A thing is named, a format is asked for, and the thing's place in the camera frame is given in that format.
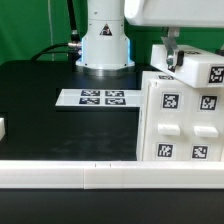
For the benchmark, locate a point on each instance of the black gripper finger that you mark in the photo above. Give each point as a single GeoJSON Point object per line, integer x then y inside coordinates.
{"type": "Point", "coordinates": [174, 56]}

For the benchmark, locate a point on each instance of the white cabinet body box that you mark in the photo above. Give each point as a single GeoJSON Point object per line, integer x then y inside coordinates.
{"type": "Point", "coordinates": [156, 76]}

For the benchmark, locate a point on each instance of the white cabinet door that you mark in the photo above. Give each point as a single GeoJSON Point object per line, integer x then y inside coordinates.
{"type": "Point", "coordinates": [165, 121]}
{"type": "Point", "coordinates": [206, 124]}

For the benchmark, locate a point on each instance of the white left fence stub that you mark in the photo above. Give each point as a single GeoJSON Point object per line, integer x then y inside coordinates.
{"type": "Point", "coordinates": [2, 128]}

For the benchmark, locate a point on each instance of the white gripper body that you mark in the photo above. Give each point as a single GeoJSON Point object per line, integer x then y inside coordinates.
{"type": "Point", "coordinates": [175, 13]}

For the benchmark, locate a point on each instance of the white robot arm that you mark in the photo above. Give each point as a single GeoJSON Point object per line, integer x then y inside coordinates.
{"type": "Point", "coordinates": [105, 46]}

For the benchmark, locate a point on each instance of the white front fence rail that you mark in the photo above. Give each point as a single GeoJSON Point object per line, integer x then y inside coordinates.
{"type": "Point", "coordinates": [111, 175]}

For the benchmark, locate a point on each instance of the white cabinet top block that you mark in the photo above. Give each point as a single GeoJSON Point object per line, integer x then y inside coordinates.
{"type": "Point", "coordinates": [200, 69]}

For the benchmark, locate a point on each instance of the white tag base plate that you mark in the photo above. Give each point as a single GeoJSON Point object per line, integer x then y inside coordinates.
{"type": "Point", "coordinates": [99, 98]}

